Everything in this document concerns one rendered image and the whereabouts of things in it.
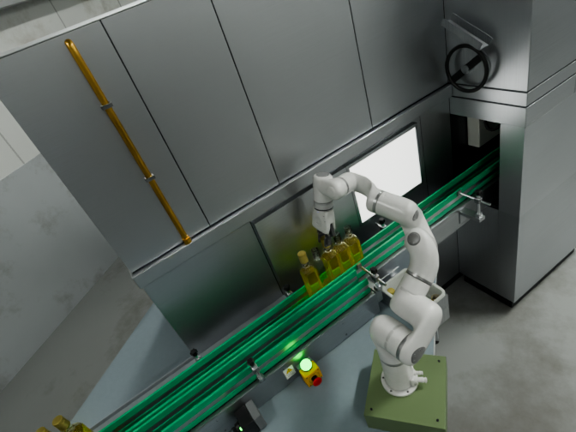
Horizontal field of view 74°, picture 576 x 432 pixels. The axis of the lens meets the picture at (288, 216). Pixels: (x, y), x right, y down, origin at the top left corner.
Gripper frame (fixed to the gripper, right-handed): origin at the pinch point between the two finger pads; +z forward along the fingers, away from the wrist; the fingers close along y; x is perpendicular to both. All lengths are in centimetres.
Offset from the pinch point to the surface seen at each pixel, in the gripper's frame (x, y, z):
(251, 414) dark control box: -50, 21, 46
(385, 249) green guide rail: 30.1, 4.3, 14.9
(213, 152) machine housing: -36, -15, -42
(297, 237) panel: -5.7, -11.8, 2.7
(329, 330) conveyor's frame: -10.1, 15.6, 31.8
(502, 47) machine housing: 80, 13, -64
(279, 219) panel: -13.9, -11.8, -9.3
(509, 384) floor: 82, 47, 97
